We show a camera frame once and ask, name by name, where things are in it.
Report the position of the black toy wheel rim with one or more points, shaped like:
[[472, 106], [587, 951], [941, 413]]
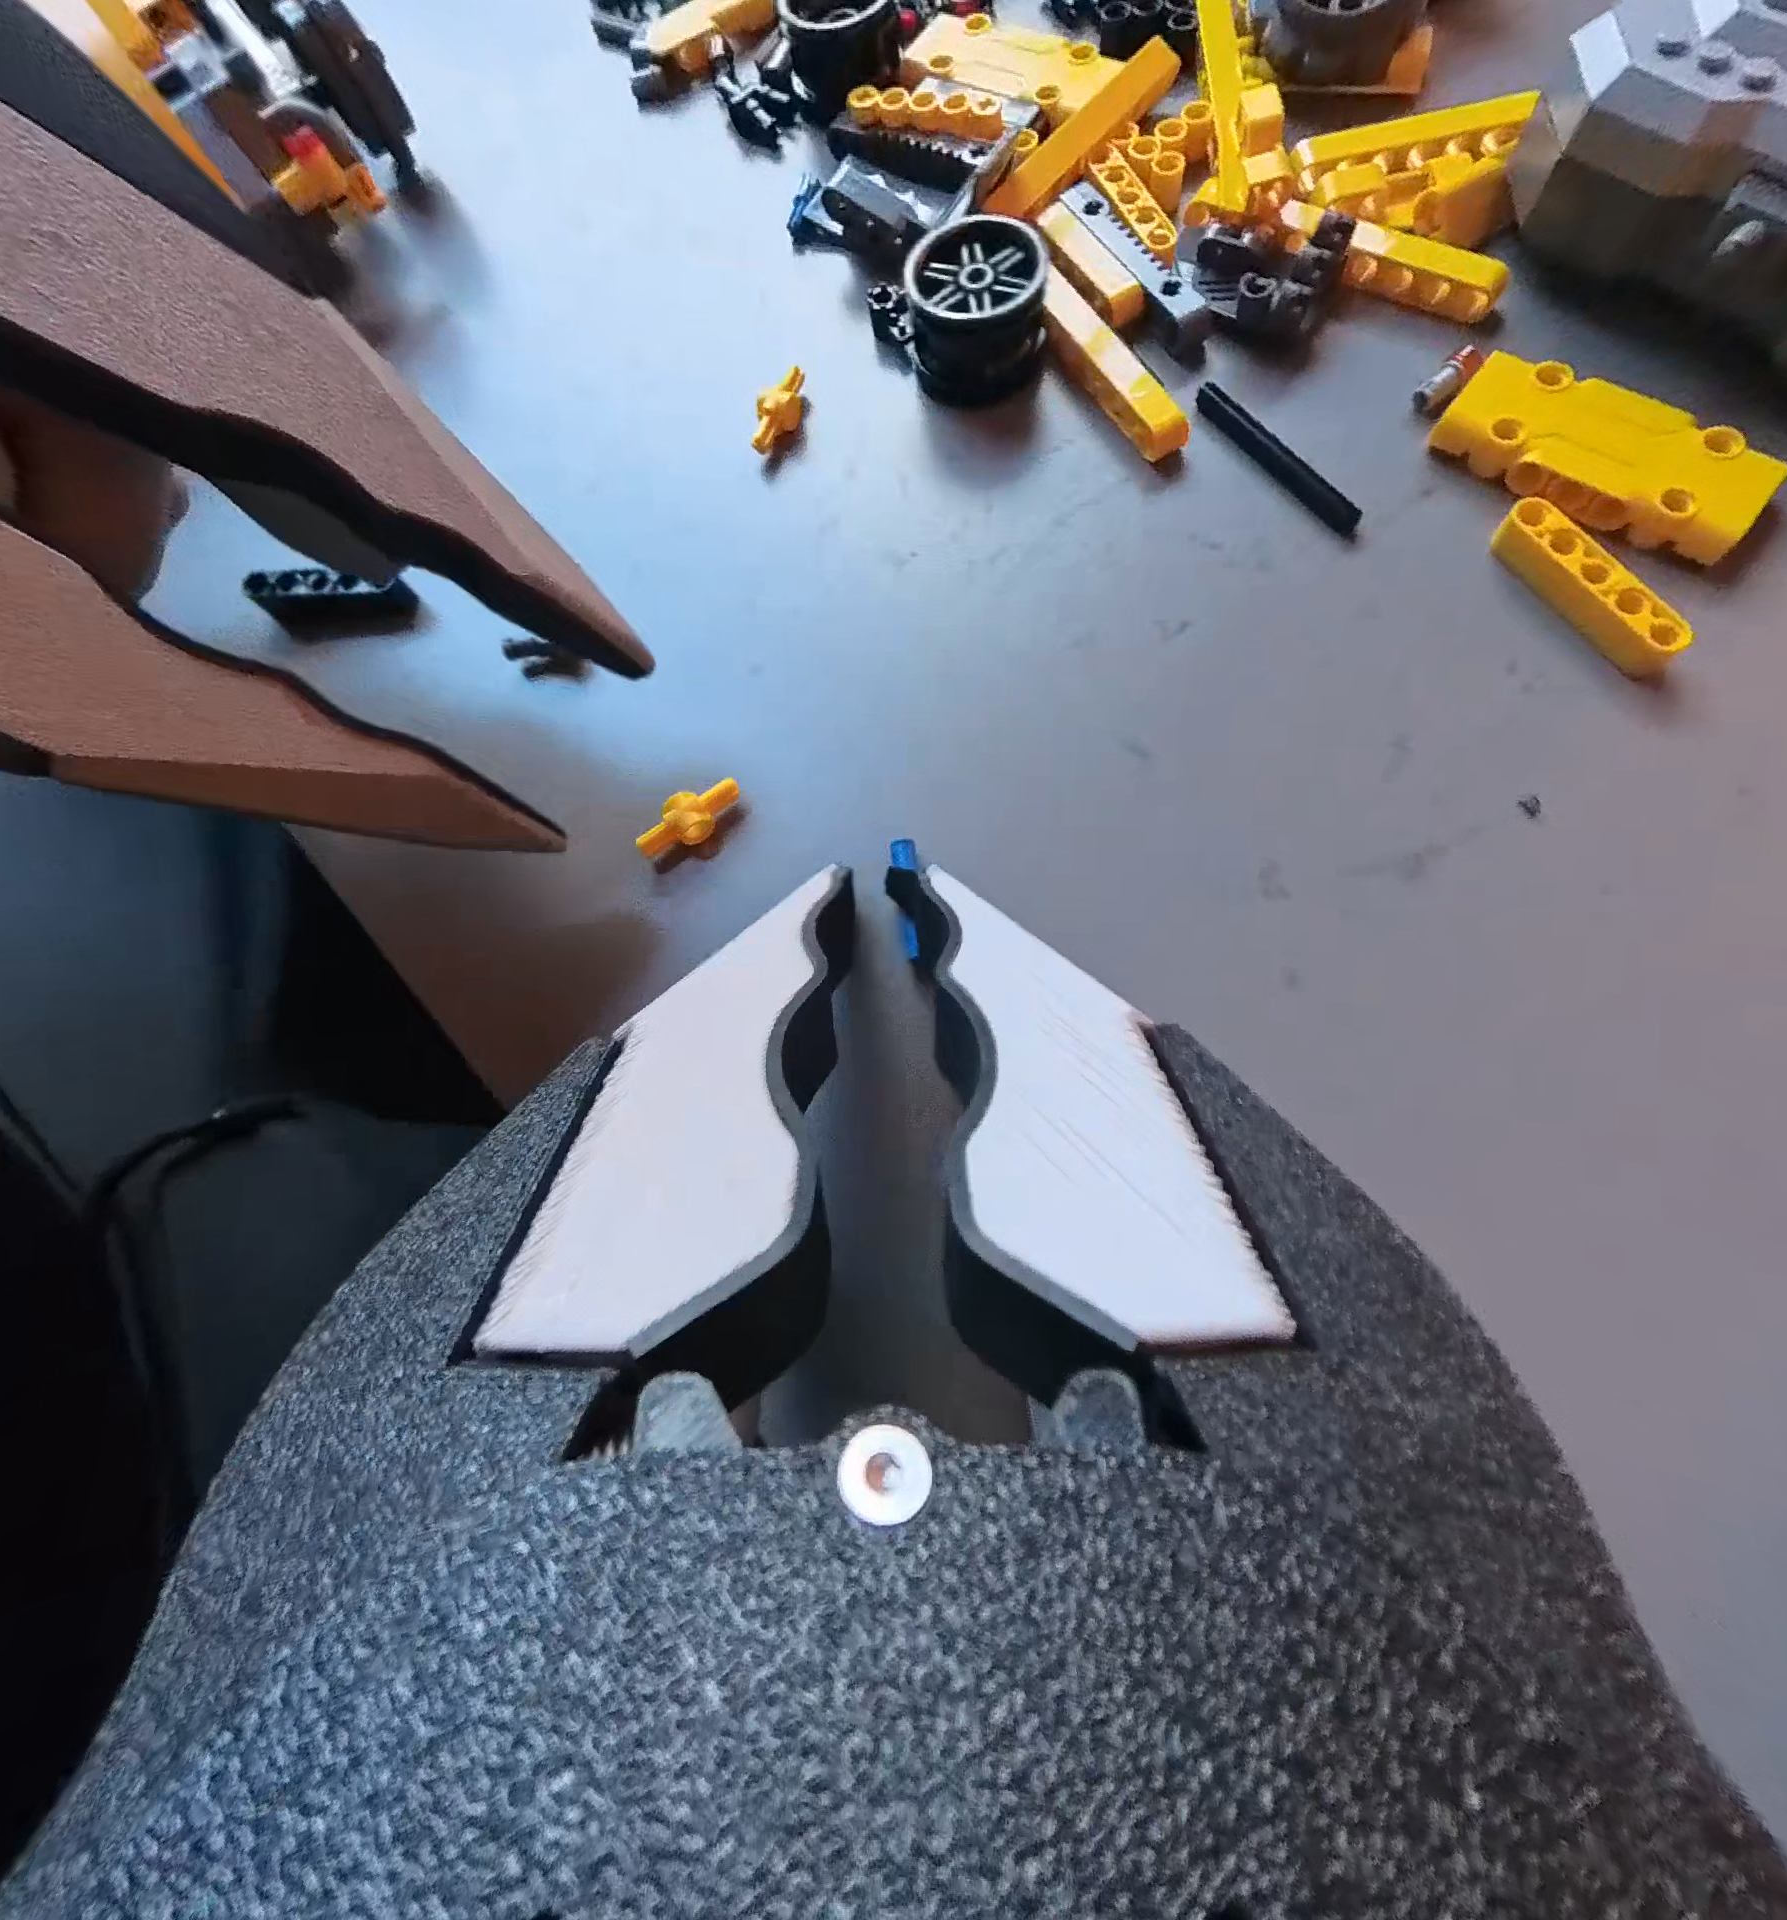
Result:
[[841, 39]]

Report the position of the yellow toy brick car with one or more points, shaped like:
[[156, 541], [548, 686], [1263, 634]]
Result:
[[278, 106]]

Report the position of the grey toy battery box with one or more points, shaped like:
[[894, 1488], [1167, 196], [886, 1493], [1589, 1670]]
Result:
[[1704, 165]]

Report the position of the person's black jacket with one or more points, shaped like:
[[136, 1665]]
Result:
[[23, 1499]]

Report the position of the black toy beam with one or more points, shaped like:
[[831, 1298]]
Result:
[[330, 596]]

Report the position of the person's left hand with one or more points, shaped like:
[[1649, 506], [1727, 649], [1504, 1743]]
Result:
[[68, 480]]

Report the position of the dark grey toy pin connector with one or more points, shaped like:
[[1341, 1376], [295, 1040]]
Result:
[[545, 655]]

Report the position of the yellow toy plate block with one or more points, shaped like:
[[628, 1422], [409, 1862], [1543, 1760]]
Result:
[[1612, 451]]

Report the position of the grey desk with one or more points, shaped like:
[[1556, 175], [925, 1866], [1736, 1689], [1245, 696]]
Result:
[[1131, 748]]

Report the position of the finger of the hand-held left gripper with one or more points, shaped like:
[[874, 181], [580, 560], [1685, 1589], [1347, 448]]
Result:
[[233, 330], [233, 734]]

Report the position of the pile of toy brick parts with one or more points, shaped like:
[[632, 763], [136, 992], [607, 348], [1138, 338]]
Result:
[[1131, 149]]

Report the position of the dark grey toy wheel rim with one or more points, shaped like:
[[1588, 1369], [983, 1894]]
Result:
[[1334, 39]]

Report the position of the person's dark pants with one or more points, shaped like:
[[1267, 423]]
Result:
[[156, 974]]

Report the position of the short yellow toy beam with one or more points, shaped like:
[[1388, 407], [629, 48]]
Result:
[[1589, 587]]

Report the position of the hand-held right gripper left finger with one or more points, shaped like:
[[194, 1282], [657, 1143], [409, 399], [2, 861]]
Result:
[[652, 1183]]

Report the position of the black toy axle rod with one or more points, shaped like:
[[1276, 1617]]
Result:
[[1273, 460]]

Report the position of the black toy gear rack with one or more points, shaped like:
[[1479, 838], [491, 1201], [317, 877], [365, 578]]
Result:
[[923, 149]]

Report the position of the black angled toy connector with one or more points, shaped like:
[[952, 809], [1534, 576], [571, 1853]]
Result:
[[892, 315]]

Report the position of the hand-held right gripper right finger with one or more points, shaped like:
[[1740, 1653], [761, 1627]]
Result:
[[1118, 1183]]

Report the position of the light blue toy axle pin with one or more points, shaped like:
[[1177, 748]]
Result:
[[807, 209]]

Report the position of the black spoked toy wheel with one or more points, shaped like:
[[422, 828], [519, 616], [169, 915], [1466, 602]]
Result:
[[974, 293]]

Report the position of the yellow toy connector pin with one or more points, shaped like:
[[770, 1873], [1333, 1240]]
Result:
[[777, 407], [688, 821]]

